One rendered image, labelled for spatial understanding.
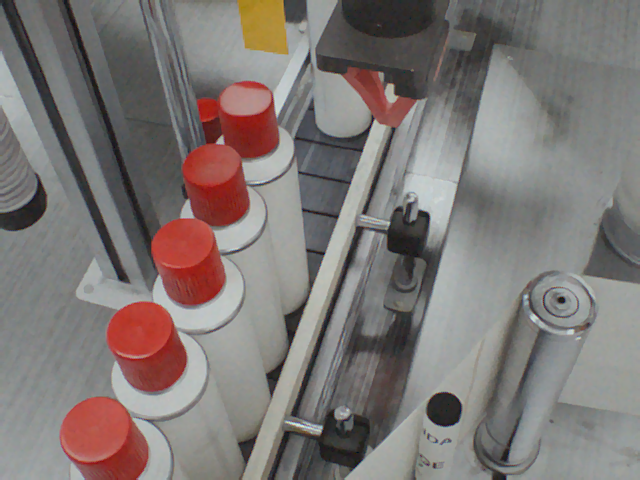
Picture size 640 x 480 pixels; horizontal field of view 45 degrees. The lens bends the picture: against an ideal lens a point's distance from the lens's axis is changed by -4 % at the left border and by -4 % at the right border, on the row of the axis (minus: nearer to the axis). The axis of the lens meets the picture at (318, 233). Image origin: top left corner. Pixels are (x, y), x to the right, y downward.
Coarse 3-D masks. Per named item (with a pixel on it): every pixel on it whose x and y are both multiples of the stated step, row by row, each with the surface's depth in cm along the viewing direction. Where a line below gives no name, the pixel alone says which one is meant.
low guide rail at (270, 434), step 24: (384, 144) 68; (360, 168) 64; (360, 192) 63; (336, 240) 60; (336, 264) 59; (312, 312) 57; (312, 336) 56; (288, 360) 54; (288, 384) 53; (288, 408) 53; (264, 432) 51; (264, 456) 50
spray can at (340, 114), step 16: (320, 0) 59; (336, 0) 59; (320, 16) 60; (320, 32) 62; (320, 80) 66; (336, 80) 65; (320, 96) 68; (336, 96) 67; (352, 96) 67; (320, 112) 69; (336, 112) 68; (352, 112) 68; (368, 112) 70; (320, 128) 71; (336, 128) 70; (352, 128) 70; (368, 128) 71
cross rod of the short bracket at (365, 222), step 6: (360, 216) 62; (366, 216) 62; (372, 216) 62; (354, 222) 62; (360, 222) 62; (366, 222) 62; (372, 222) 62; (378, 222) 62; (384, 222) 62; (360, 228) 62; (366, 228) 62; (372, 228) 62; (378, 228) 62; (384, 228) 61
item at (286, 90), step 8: (304, 40) 67; (304, 48) 67; (296, 56) 66; (304, 56) 66; (296, 64) 65; (304, 64) 66; (288, 72) 65; (296, 72) 65; (304, 72) 66; (280, 80) 64; (288, 80) 64; (296, 80) 65; (280, 88) 64; (288, 88) 64; (296, 88) 65; (280, 96) 63; (288, 96) 63; (280, 104) 63; (288, 104) 64; (280, 112) 62; (280, 120) 63
